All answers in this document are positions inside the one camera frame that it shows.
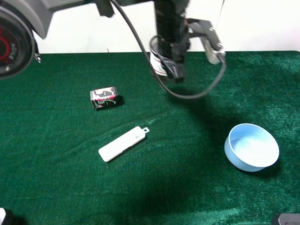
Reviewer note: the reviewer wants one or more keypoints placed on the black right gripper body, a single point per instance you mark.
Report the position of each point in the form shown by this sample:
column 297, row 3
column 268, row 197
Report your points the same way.
column 174, row 64

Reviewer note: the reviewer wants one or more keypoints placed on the black mesh pen holder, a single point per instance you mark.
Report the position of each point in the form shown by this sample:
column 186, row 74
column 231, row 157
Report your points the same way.
column 161, row 64

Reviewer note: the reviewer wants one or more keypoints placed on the black pink card box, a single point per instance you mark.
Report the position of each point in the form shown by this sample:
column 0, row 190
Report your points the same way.
column 105, row 98

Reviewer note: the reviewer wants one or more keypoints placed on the light blue bowl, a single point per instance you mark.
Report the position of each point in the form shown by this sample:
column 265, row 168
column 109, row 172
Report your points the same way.
column 251, row 148

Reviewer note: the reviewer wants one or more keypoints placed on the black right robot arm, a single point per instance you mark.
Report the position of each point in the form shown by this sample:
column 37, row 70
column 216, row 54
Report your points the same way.
column 172, row 36

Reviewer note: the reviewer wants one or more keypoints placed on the white flat plastic case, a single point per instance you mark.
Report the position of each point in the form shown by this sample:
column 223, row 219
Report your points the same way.
column 122, row 143

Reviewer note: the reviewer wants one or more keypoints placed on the grey base corner right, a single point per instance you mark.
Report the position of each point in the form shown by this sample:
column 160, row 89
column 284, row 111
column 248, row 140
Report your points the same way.
column 286, row 219

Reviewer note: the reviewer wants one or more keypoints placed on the grey robot shoulder joint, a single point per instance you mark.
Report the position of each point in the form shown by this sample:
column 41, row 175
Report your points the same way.
column 19, row 19

